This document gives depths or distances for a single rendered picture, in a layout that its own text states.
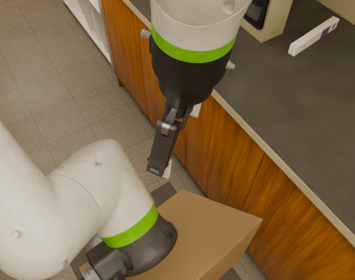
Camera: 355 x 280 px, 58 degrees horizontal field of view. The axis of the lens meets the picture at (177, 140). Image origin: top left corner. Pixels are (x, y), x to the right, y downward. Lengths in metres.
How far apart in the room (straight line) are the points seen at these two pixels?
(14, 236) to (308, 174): 0.76
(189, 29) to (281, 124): 0.80
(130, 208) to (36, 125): 1.85
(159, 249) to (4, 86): 2.28
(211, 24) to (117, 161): 0.36
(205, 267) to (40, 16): 3.04
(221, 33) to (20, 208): 0.34
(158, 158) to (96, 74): 2.19
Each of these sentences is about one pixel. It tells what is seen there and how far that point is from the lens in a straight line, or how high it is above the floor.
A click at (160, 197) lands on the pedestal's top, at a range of 0.89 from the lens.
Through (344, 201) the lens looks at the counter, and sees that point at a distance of 0.99.
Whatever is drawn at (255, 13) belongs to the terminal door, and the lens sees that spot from 1.30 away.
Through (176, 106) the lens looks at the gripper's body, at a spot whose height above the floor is 1.43.
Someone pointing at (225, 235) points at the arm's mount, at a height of 1.16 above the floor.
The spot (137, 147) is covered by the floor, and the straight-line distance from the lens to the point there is 2.12.
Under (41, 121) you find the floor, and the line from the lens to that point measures 2.42.
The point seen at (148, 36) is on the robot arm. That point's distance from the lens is 0.40.
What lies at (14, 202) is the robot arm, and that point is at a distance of 0.49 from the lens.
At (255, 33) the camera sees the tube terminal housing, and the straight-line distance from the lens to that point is 1.36.
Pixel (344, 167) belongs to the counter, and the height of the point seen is 0.94.
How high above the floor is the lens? 1.74
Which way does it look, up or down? 55 degrees down
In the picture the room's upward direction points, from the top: straight up
